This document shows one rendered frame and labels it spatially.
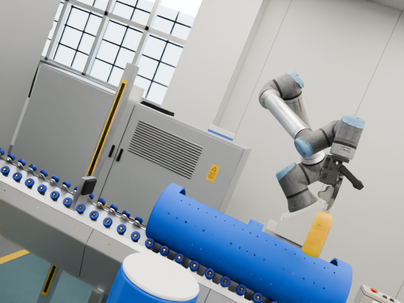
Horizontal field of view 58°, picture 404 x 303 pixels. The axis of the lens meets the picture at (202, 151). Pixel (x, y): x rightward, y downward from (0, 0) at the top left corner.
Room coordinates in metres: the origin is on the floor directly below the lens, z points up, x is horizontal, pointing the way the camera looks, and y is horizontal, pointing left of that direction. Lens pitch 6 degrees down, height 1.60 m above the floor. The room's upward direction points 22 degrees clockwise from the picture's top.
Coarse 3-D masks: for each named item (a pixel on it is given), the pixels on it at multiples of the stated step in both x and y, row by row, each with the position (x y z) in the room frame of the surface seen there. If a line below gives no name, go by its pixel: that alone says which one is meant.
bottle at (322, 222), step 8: (320, 216) 1.42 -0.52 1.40; (328, 216) 1.41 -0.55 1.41; (312, 224) 1.43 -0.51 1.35; (320, 224) 1.41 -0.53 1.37; (328, 224) 1.41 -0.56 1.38; (312, 232) 1.42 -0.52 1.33; (320, 232) 1.40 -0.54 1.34; (328, 232) 1.42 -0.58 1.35; (312, 240) 1.41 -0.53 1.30; (320, 240) 1.40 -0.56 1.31; (304, 248) 1.42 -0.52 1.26; (312, 248) 1.40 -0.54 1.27; (320, 248) 1.41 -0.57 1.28; (312, 256) 1.40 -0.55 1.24
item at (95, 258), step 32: (0, 160) 1.98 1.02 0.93; (0, 192) 1.73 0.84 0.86; (64, 192) 1.89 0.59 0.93; (0, 224) 1.77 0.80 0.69; (32, 224) 1.69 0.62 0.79; (64, 224) 1.66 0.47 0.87; (128, 224) 1.81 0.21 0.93; (64, 256) 1.68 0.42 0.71; (96, 256) 1.62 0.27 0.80; (96, 288) 1.67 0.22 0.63
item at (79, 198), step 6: (84, 180) 1.74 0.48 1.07; (90, 180) 1.78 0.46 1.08; (96, 180) 1.82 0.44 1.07; (78, 186) 1.75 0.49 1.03; (84, 186) 1.75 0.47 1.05; (90, 186) 1.78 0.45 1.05; (78, 192) 1.74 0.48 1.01; (84, 192) 1.75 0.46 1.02; (90, 192) 1.81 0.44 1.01; (78, 198) 1.74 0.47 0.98; (84, 198) 1.80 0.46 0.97; (72, 204) 1.75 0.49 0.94; (84, 204) 1.83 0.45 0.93
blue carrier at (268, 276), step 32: (160, 224) 1.56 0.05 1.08; (192, 224) 1.54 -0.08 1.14; (224, 224) 1.55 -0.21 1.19; (256, 224) 1.59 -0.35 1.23; (192, 256) 1.56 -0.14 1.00; (224, 256) 1.50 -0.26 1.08; (256, 256) 1.48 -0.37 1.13; (288, 256) 1.48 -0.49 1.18; (256, 288) 1.50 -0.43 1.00; (288, 288) 1.44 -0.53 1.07; (320, 288) 1.42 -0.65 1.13
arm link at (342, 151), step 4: (332, 144) 1.46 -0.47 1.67; (336, 144) 1.44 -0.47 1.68; (340, 144) 1.42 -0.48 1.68; (332, 148) 1.45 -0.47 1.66; (336, 148) 1.43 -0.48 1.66; (340, 148) 1.42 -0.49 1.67; (344, 148) 1.41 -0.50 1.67; (348, 148) 1.42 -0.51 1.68; (352, 148) 1.42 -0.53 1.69; (332, 152) 1.44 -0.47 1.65; (336, 152) 1.43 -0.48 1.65; (340, 152) 1.42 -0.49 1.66; (344, 152) 1.41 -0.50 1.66; (348, 152) 1.41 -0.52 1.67; (352, 152) 1.42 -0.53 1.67; (340, 156) 1.43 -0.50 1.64; (344, 156) 1.41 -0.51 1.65; (348, 156) 1.41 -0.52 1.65; (352, 156) 1.43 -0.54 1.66
